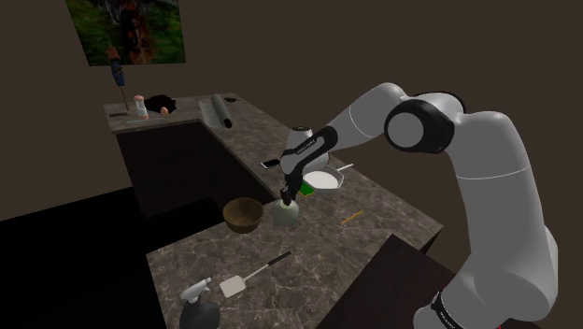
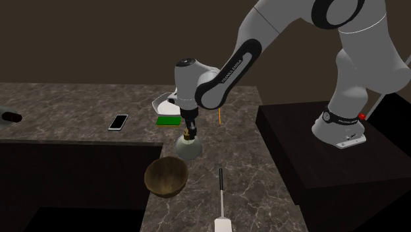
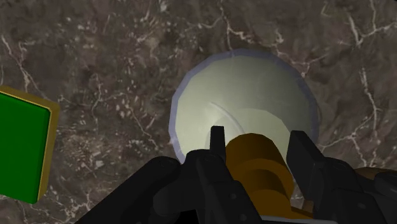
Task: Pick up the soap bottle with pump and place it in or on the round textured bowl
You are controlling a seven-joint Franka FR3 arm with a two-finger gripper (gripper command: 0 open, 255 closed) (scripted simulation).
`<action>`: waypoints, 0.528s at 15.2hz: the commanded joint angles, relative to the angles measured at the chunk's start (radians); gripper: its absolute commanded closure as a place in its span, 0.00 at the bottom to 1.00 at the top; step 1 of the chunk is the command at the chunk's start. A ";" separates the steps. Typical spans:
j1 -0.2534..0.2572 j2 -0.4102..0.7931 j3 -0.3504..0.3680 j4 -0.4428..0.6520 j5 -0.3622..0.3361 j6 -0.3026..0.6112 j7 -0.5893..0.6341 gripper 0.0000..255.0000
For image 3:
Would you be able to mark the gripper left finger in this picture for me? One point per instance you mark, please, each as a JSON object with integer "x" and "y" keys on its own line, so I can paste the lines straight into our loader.
{"x": 198, "y": 183}

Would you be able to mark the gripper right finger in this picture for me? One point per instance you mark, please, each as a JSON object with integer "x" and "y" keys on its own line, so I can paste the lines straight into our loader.
{"x": 335, "y": 186}

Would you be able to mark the brown cylindrical wooden tool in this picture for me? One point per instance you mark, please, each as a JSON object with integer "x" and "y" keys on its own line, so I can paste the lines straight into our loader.
{"x": 263, "y": 176}

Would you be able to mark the white bowl with blue rim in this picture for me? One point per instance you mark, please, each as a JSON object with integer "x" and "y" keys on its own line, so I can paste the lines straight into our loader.
{"x": 242, "y": 93}

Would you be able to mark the green box with yellow edge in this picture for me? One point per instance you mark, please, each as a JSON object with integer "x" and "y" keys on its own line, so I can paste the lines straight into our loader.
{"x": 21, "y": 145}

